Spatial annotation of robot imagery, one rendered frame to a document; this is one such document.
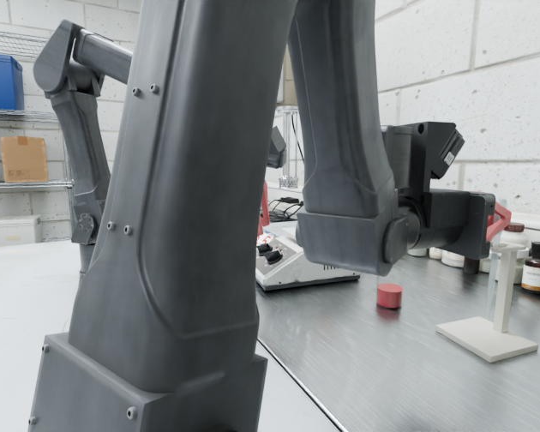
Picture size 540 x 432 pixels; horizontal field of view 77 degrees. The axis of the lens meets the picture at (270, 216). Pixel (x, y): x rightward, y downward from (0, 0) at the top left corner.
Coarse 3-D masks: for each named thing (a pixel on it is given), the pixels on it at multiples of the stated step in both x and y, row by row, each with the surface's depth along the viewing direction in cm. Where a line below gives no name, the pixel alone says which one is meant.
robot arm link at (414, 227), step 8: (400, 192) 34; (400, 200) 35; (408, 200) 35; (400, 208) 34; (408, 208) 34; (416, 208) 34; (416, 216) 34; (416, 224) 34; (408, 232) 33; (416, 232) 34; (408, 240) 34; (416, 240) 34; (408, 248) 35
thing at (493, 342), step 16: (512, 256) 42; (512, 272) 43; (512, 288) 43; (496, 304) 44; (464, 320) 48; (480, 320) 48; (496, 320) 44; (448, 336) 44; (464, 336) 43; (480, 336) 43; (496, 336) 43; (512, 336) 43; (480, 352) 40; (496, 352) 40; (512, 352) 40
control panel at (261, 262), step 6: (276, 240) 71; (276, 246) 68; (282, 246) 66; (258, 252) 70; (282, 252) 64; (288, 252) 63; (294, 252) 62; (258, 258) 67; (264, 258) 66; (282, 258) 62; (288, 258) 61; (258, 264) 65; (264, 264) 63; (276, 264) 61; (264, 270) 61; (270, 270) 60
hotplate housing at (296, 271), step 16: (288, 240) 68; (304, 256) 61; (256, 272) 63; (272, 272) 60; (288, 272) 60; (304, 272) 61; (320, 272) 62; (336, 272) 63; (352, 272) 65; (272, 288) 60
